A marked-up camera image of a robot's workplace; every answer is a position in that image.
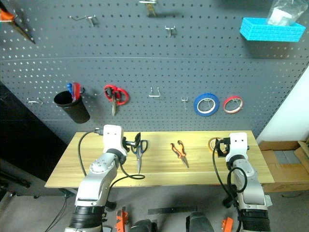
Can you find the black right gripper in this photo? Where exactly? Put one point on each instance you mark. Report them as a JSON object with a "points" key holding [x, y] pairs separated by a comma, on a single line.
{"points": [[226, 145]]}

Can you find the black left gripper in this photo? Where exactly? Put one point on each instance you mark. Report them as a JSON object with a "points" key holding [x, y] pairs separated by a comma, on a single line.
{"points": [[126, 145]]}

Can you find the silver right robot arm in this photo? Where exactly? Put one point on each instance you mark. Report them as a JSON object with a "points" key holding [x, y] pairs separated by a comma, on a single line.
{"points": [[251, 191]]}

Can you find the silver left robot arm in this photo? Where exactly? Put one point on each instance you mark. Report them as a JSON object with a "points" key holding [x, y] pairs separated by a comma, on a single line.
{"points": [[96, 178]]}

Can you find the orange and black tool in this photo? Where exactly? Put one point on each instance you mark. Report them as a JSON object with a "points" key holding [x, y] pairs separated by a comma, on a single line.
{"points": [[121, 220]]}

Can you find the yellow tape roll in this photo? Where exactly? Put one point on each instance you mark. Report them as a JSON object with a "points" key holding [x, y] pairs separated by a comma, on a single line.
{"points": [[211, 145]]}

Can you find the blue and black scissors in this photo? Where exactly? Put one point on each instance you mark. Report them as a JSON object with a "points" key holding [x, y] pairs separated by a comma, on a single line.
{"points": [[138, 160]]}

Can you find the red tape roll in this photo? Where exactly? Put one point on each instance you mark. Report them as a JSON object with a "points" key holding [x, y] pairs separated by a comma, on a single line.
{"points": [[225, 106]]}

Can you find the blue tape roll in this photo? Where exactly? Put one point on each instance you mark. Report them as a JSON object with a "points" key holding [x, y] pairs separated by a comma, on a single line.
{"points": [[196, 106]]}

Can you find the small double metal hook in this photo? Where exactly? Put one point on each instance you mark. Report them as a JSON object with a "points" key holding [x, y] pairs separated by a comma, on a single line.
{"points": [[185, 101]]}

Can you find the grey foam insert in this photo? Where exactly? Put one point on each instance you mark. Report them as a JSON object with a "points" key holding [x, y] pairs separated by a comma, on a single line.
{"points": [[286, 157]]}

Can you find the black plastic cup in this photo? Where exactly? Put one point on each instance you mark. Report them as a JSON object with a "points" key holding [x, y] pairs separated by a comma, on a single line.
{"points": [[76, 111]]}

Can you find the brown cardboard box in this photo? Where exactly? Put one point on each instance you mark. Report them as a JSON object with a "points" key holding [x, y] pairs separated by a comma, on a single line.
{"points": [[287, 174]]}

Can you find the black flat strip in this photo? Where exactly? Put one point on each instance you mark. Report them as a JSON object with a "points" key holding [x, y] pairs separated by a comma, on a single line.
{"points": [[172, 210]]}

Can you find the dark rounded shape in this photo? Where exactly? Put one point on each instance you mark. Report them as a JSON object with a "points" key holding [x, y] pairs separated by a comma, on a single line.
{"points": [[144, 226], [199, 222]]}

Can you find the small orange object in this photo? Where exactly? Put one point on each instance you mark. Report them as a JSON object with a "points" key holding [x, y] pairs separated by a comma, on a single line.
{"points": [[227, 224]]}

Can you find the grey perforated pegboard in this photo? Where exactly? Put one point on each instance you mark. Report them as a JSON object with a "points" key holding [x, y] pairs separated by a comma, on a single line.
{"points": [[169, 60]]}

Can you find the flat curved metal hook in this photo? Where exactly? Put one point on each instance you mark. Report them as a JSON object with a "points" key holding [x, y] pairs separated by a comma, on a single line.
{"points": [[33, 101]]}

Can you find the short metal pegboard hook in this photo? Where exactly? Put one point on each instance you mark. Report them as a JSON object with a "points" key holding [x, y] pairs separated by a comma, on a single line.
{"points": [[170, 30]]}

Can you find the blue plastic basket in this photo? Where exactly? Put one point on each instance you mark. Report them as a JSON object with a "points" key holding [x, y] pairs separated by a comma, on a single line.
{"points": [[270, 32]]}

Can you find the long metal pegboard hook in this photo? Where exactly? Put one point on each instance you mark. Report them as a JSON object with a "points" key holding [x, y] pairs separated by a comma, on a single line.
{"points": [[90, 18]]}

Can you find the clear plastic bag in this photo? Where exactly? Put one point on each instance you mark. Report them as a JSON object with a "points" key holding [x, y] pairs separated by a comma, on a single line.
{"points": [[280, 14]]}

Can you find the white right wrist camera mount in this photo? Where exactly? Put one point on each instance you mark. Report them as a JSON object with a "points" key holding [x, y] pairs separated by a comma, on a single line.
{"points": [[237, 145]]}

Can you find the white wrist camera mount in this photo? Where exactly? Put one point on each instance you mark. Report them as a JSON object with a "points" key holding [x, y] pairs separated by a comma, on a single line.
{"points": [[237, 145], [113, 139]]}

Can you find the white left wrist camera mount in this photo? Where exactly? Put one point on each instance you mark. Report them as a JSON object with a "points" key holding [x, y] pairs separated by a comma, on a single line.
{"points": [[113, 139]]}

